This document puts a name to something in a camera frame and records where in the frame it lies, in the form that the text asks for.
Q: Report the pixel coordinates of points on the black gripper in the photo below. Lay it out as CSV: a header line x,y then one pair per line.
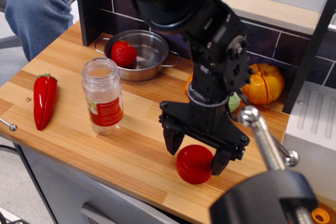
x,y
207,123

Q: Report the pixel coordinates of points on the red plastic cap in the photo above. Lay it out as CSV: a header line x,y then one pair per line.
x,y
193,164

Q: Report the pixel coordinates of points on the clear plastic jar red label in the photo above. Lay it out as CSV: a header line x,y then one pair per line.
x,y
101,84

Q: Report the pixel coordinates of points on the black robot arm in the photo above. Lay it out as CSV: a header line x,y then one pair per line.
x,y
218,41

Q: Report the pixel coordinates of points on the green toy cabbage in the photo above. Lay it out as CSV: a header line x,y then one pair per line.
x,y
234,102

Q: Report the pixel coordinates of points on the orange toy carrot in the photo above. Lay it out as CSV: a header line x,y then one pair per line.
x,y
188,82

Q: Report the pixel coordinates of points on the orange toy pumpkin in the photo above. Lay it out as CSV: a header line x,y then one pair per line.
x,y
267,84

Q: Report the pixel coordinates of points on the black clamp with steel screw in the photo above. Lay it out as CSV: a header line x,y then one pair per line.
x,y
278,195

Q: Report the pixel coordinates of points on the white dish drainer sink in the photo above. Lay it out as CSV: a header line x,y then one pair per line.
x,y
311,133

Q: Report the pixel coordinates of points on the red toy strawberry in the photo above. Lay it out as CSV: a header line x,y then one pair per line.
x,y
123,54

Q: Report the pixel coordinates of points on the orange plastic knob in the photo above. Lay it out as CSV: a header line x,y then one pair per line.
x,y
320,216

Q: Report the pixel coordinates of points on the red toy chili pepper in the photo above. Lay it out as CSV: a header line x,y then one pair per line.
x,y
45,93

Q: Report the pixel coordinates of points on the steel ball-end rod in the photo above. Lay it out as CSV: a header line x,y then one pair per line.
x,y
12,127

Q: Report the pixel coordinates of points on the person leg in blue jeans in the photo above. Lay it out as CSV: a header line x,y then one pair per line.
x,y
37,23

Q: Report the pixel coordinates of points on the grey cabinet drawer handle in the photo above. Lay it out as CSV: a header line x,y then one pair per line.
x,y
92,216

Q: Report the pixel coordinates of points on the dark shelf frame with backsplash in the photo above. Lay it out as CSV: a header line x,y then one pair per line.
x,y
299,56

